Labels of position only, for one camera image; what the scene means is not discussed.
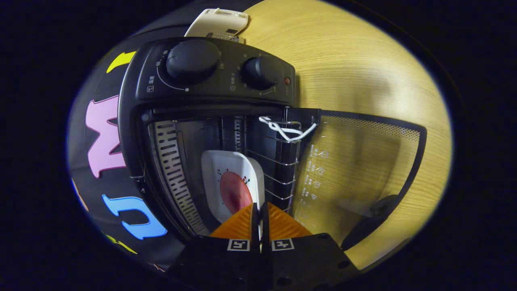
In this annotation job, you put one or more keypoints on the white square plate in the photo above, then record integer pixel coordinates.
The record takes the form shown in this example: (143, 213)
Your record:
(218, 165)

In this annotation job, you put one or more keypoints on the pink round food slice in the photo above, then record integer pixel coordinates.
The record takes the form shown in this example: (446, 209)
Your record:
(234, 192)

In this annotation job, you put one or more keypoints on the black toaster oven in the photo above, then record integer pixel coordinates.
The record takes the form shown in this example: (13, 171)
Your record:
(226, 85)

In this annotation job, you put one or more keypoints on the black backdrop cloth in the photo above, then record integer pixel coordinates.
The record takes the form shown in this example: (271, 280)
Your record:
(93, 186)

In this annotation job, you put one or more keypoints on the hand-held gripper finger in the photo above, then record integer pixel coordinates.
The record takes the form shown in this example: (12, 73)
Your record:
(255, 226)
(265, 226)

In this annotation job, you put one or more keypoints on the white bread toaster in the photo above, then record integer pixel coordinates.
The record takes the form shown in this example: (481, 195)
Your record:
(214, 24)

